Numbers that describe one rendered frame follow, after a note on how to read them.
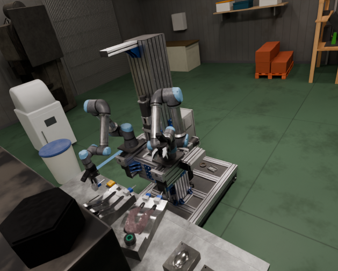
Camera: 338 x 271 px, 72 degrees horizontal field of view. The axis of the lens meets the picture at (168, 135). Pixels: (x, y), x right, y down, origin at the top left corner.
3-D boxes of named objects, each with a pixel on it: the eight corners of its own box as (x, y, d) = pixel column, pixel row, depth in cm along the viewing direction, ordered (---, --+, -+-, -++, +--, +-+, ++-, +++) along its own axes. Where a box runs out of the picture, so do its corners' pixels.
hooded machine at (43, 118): (79, 144, 488) (50, 79, 419) (50, 160, 450) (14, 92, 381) (63, 136, 532) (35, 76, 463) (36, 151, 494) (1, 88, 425)
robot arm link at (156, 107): (147, 87, 182) (145, 149, 173) (160, 86, 179) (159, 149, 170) (152, 92, 193) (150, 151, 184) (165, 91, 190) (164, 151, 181)
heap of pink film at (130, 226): (137, 206, 192) (135, 199, 188) (156, 210, 185) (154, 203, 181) (120, 233, 173) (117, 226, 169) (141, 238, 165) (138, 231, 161)
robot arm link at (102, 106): (114, 99, 205) (113, 155, 204) (104, 100, 209) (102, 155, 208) (106, 97, 194) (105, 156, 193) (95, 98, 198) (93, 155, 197)
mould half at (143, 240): (142, 200, 206) (138, 191, 200) (169, 205, 195) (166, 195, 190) (109, 251, 167) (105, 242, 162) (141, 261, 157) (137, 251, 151)
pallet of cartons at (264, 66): (297, 65, 671) (300, 39, 635) (284, 80, 594) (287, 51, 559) (266, 65, 722) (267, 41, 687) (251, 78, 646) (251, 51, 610)
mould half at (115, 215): (117, 191, 221) (114, 180, 215) (136, 201, 205) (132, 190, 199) (71, 229, 191) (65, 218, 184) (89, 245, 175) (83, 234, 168)
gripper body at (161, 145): (169, 156, 152) (173, 146, 162) (165, 145, 148) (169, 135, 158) (158, 158, 155) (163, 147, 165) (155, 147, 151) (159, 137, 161)
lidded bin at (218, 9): (235, 8, 697) (235, -1, 684) (230, 11, 673) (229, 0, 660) (221, 11, 725) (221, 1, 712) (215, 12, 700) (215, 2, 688)
